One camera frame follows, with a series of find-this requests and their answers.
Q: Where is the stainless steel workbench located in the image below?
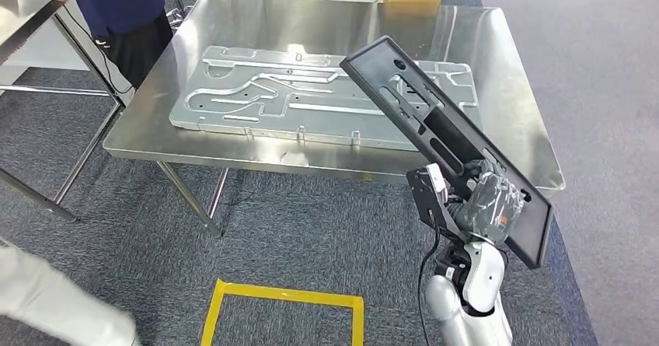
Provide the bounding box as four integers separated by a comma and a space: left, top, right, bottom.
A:
103, 0, 567, 239

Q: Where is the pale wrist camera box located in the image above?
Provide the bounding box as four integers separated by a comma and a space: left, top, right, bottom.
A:
405, 163, 467, 243

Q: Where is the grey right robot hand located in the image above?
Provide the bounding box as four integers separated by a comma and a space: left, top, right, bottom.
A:
452, 159, 526, 245

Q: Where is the stainless steel table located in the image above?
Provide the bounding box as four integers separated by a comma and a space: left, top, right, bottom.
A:
0, 0, 126, 225

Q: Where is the yellow floor tape square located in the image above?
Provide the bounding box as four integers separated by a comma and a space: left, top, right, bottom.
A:
199, 278, 365, 346

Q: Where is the grey stamped metal plate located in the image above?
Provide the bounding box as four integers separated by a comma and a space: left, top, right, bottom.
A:
169, 44, 483, 153

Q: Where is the black plastic frame part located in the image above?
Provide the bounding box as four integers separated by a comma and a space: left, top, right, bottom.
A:
340, 35, 554, 271

